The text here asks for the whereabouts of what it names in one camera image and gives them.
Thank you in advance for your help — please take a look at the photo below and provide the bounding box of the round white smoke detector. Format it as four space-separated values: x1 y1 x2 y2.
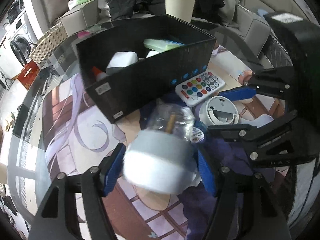
199 96 239 127

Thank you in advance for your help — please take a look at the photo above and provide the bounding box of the white colourful button remote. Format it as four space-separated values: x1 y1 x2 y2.
175 70 225 107

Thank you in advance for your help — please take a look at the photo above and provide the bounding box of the green white tissue pack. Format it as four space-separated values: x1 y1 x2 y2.
143 38 184 53

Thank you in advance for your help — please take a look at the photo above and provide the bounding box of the black cardboard box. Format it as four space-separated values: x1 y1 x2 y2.
76 15 216 124

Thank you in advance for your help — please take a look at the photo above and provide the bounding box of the white power adapter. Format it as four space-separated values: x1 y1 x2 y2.
106 51 138 75

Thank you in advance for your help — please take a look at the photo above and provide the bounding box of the glue bottle orange cap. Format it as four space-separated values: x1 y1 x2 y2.
92 67 107 81

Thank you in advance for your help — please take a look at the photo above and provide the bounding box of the anime printed desk mat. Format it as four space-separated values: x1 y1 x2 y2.
41 44 288 240

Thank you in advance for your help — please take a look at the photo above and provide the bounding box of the grey sofa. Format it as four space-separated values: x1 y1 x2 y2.
37 0 296 63

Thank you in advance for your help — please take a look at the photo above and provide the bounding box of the cream tumbler cup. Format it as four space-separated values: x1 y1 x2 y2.
165 0 196 23

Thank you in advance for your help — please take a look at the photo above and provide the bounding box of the red gift bag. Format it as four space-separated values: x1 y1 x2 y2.
17 60 40 90

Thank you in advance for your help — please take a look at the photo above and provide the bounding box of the woven laundry basket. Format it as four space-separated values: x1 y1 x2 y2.
30 22 68 65

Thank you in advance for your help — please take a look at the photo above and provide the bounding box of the white washing machine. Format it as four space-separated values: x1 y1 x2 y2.
1 10 36 79

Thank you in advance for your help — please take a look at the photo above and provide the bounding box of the grey sofa cushion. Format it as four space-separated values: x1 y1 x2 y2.
40 0 68 27

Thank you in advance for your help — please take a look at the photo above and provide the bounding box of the black microwave oven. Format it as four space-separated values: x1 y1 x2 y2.
7 0 24 24

